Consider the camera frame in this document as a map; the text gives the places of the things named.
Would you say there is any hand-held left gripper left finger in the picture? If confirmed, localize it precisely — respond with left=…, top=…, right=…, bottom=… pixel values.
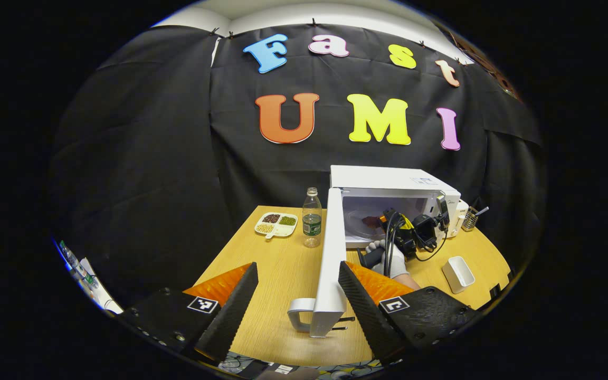
left=119, top=262, right=260, bottom=365

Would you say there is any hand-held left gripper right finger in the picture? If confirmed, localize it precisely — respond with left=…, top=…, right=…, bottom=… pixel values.
left=338, top=261, right=479, bottom=365

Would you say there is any white microwave oven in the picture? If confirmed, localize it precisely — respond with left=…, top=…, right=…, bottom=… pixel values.
left=288, top=165, right=462, bottom=338

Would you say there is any cream toaster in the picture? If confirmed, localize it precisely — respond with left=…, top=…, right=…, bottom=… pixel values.
left=454, top=198, right=470, bottom=238

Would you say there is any small white plastic tray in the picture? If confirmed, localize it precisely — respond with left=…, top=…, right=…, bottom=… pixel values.
left=442, top=256, right=476, bottom=294

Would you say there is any clear plastic bottle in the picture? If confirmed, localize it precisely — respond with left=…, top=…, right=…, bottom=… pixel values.
left=59, top=240, right=98, bottom=288
left=302, top=187, right=323, bottom=248

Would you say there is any white divided bean dish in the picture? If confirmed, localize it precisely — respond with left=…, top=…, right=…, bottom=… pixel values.
left=254, top=212, right=299, bottom=240

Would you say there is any white paper sheet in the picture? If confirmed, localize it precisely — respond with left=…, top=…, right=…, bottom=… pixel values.
left=79, top=257, right=124, bottom=316

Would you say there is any black backdrop cloth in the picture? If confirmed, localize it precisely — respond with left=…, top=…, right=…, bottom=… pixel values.
left=51, top=24, right=545, bottom=296

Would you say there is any brown patterned panel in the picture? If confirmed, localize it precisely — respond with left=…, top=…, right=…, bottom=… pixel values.
left=449, top=32, right=521, bottom=101

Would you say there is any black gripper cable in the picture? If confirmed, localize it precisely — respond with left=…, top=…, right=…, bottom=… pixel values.
left=412, top=227, right=448, bottom=263

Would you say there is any metal wire basket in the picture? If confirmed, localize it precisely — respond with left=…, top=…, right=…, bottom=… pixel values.
left=462, top=206, right=480, bottom=232

